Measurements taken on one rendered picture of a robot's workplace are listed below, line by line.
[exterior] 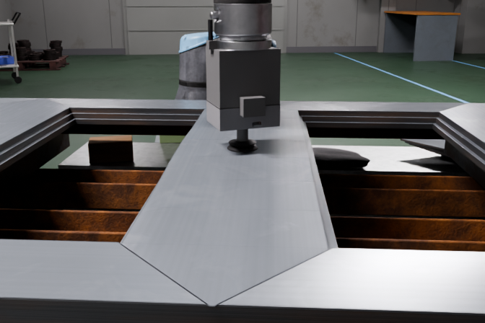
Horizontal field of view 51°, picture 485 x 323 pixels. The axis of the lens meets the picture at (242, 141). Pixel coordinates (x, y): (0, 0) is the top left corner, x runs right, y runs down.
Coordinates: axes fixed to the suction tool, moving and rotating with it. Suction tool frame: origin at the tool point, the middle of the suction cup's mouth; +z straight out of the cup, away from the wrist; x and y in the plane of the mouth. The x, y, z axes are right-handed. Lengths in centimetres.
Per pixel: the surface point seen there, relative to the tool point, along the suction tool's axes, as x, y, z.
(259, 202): -18.2, -4.6, -0.8
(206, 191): -13.3, -9.0, -0.9
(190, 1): 917, 222, -13
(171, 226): -20.5, -14.4, -0.8
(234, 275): -31.0, -11.7, -0.8
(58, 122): 32.3, -24.1, 0.6
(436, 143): 30, 59, 12
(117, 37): 956, 87, 55
